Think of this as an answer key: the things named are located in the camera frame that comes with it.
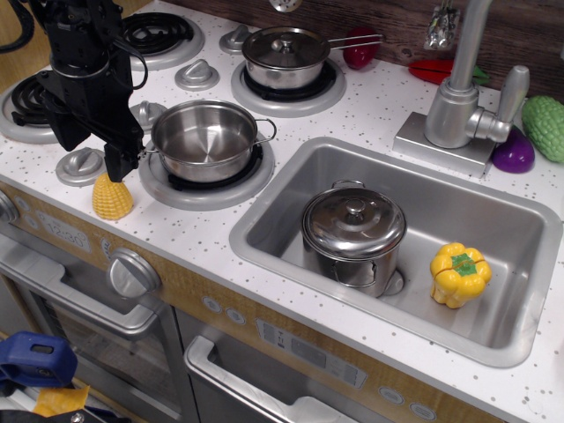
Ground hanging silver utensils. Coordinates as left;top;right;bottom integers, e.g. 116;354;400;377
424;1;461;51

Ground grey toy sink basin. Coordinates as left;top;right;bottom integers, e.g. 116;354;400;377
230;137;563;367

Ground silver left edge dial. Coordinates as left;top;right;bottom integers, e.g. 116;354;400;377
0;191;19;223

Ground back right stove burner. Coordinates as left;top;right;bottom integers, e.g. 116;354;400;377
231;59;346;118

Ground purple toy eggplant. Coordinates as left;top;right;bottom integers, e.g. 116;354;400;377
492;126;535;174

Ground lidded steel stock pot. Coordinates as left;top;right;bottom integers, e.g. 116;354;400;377
301;180;407;298

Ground dark red toy fruit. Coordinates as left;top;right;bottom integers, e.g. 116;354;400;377
343;26;380;71

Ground front left stove burner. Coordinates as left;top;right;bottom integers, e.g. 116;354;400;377
1;75;58;145

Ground yellow toy corn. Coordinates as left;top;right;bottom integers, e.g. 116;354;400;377
92;173;134;220

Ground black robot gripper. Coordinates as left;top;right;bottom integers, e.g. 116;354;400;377
37;39;145;182

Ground grey stove knob front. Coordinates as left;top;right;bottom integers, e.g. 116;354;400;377
56;147;106;187

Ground silver dishwasher door handle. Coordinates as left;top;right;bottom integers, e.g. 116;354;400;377
184;336;353;422

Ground grey stove knob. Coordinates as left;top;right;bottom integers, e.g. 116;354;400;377
174;59;220;92
56;147;106;187
219;25;251;56
130;100;167;134

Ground silver oven door handle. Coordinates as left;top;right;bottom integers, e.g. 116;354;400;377
1;235;159;340

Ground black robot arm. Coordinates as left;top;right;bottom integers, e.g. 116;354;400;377
30;1;144;182

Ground back left stove burner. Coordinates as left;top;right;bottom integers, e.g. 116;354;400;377
122;12;204;71

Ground lidded steel saucepan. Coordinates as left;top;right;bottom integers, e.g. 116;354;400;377
241;26;384;90

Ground blue clamp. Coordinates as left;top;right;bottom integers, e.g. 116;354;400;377
1;331;78;397

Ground hanging silver strainer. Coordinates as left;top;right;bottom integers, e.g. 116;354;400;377
269;0;302;13

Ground silver oven dial knob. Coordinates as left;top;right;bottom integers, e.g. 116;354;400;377
106;248;161;299

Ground front right stove burner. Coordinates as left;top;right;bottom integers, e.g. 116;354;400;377
138;144;275;212

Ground yellow toy bell pepper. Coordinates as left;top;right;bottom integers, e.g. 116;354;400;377
430;242;492;309

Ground grey stove knob middle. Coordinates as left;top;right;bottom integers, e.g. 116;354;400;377
130;100;167;134

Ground red toy carrot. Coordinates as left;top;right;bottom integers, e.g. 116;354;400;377
408;59;490;85

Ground grey stove knob upper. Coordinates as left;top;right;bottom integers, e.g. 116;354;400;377
174;59;220;92

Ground yellow cloth piece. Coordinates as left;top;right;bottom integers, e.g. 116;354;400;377
33;386;90;418

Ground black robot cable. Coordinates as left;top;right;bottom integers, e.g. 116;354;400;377
0;0;36;55

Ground grey stove knob back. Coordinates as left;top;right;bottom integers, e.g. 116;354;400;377
219;25;251;56

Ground stove burner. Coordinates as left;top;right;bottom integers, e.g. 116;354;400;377
1;75;58;145
122;12;204;71
138;144;275;212
231;59;346;118

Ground open steel pan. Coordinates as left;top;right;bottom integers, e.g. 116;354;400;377
145;100;278;183

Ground green toy bitter gourd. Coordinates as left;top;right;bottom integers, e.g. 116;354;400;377
522;95;563;163

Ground silver toy faucet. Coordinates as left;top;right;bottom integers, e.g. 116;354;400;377
393;0;530;178

